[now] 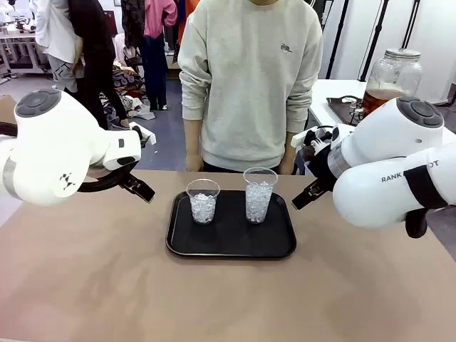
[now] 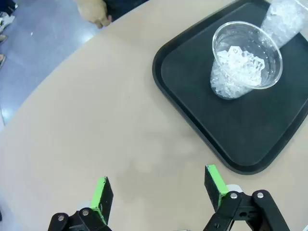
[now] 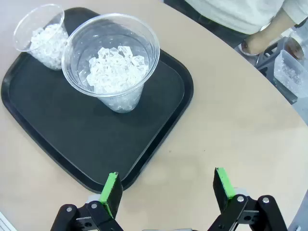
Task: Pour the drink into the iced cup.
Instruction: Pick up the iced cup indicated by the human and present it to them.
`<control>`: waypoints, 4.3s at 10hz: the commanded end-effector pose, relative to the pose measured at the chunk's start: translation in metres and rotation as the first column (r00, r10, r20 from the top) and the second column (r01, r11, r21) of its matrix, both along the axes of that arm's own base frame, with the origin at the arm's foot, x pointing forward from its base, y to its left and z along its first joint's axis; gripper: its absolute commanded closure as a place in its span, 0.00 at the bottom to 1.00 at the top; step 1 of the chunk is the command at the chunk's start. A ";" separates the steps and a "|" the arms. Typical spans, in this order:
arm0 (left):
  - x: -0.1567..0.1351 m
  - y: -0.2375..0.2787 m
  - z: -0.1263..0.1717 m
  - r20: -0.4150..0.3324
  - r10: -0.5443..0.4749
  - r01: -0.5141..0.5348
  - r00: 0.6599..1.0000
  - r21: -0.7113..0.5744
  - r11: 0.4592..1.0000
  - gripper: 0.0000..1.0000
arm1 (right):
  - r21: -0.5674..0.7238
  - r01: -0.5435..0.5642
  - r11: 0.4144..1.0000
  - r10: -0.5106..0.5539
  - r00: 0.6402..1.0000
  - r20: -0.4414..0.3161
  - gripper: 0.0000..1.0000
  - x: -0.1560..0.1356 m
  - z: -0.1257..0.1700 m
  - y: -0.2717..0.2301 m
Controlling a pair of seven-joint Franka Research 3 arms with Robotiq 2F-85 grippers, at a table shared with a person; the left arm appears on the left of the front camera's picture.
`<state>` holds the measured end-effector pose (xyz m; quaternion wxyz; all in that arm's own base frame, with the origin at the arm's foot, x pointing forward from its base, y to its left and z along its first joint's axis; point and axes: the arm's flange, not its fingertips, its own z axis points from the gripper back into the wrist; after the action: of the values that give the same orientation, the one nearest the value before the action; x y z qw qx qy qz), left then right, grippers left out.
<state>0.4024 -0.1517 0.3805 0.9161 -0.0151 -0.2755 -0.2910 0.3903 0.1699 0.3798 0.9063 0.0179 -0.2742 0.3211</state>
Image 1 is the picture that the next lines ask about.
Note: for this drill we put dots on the black plastic serving tray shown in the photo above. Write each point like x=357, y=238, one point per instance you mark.
x=231, y=238

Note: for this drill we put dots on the dark brown board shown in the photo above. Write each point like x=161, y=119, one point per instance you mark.
x=111, y=23

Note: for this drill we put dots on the person in grey sweatshirt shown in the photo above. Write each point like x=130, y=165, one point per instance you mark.
x=249, y=89

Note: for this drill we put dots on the black folding chair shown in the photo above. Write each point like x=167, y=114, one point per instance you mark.
x=132, y=60

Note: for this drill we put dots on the short clear iced cup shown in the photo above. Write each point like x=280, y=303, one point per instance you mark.
x=203, y=210

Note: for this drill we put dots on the person in black clothes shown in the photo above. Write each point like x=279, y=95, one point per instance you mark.
x=89, y=42

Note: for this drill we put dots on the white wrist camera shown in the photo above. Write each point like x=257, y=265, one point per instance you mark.
x=146, y=133
x=320, y=137

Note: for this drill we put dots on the person's right forearm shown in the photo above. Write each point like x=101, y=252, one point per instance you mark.
x=192, y=135

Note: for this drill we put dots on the dark patterned hanging garment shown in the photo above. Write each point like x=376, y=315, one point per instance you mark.
x=132, y=21

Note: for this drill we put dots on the white frame workbench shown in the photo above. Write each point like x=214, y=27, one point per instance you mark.
x=21, y=53

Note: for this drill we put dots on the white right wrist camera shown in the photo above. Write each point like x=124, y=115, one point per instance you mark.
x=320, y=137

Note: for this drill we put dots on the person's right hand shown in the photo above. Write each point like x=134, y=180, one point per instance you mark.
x=194, y=164

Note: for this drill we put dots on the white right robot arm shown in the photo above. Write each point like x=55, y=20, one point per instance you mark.
x=384, y=142

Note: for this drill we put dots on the black stand pole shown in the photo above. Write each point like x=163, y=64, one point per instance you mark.
x=337, y=39
x=374, y=39
x=411, y=21

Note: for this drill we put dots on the orange top mannequin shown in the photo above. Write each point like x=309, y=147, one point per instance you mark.
x=182, y=18

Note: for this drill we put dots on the person in white shirt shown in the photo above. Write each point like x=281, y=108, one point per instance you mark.
x=57, y=28

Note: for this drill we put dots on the glass tea dispenser jar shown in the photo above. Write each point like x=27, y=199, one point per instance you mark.
x=395, y=75

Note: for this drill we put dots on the tall clear iced cup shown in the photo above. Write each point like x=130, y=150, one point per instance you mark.
x=259, y=206

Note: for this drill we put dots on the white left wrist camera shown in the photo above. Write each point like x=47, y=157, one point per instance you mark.
x=146, y=133

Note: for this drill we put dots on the person's left hand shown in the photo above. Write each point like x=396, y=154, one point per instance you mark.
x=289, y=164

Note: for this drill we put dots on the white side table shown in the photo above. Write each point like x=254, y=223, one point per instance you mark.
x=327, y=89

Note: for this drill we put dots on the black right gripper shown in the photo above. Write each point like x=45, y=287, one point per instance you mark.
x=322, y=164

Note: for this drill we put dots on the pink top blue trousers mannequin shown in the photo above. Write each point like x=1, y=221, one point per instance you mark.
x=156, y=21

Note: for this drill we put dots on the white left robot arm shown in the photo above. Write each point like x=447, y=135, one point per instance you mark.
x=53, y=142

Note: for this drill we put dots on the person's left forearm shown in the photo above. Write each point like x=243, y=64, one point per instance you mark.
x=295, y=114

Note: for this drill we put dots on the pile of patterned cloths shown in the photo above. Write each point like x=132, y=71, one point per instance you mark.
x=124, y=85

